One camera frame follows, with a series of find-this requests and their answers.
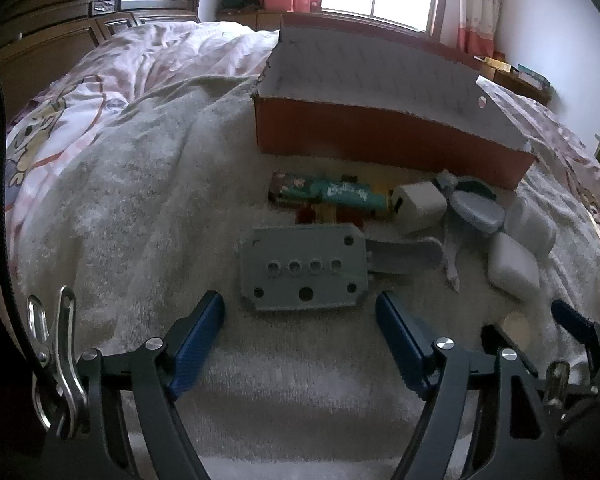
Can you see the grey plate with holes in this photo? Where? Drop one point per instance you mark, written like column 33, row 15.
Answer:
column 305, row 245

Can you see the white cloth strip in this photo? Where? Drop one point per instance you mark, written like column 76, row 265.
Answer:
column 452, row 260

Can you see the red cardboard box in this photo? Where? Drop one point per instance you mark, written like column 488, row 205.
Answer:
column 380, row 130

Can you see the white rounded soap box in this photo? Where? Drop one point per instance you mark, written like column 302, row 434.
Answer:
column 512, row 265

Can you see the white cylindrical container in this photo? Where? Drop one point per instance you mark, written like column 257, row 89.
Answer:
column 530, row 227

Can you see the flat yellow box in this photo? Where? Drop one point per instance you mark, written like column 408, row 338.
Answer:
column 497, row 64

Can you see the round wooden disc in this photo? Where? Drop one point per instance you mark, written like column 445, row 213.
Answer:
column 516, row 327

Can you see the white cube charger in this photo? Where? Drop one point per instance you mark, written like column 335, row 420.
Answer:
column 420, row 205

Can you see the red toy block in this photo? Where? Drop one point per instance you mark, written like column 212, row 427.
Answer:
column 307, row 215

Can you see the small red box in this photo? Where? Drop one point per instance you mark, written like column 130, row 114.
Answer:
column 316, row 1

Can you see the white fluffy blanket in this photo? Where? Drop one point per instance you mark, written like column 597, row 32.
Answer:
column 155, row 200

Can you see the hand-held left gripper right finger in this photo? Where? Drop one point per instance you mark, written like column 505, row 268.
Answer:
column 397, row 340

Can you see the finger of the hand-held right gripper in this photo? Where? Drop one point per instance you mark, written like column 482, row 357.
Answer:
column 575, row 322
column 495, row 337

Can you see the pink printed quilt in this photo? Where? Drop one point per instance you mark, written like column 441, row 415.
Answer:
column 145, row 60

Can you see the green cartoon toothpaste box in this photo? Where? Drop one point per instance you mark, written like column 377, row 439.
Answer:
column 340, row 192

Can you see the stack of books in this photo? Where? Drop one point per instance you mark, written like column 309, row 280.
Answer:
column 532, row 77

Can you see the dark wooden headboard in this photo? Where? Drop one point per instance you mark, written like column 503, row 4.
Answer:
column 55, row 35

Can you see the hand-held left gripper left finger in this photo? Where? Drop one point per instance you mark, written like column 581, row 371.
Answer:
column 195, row 345

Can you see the blue-grey oval case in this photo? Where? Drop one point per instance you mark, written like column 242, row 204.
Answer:
column 475, row 212

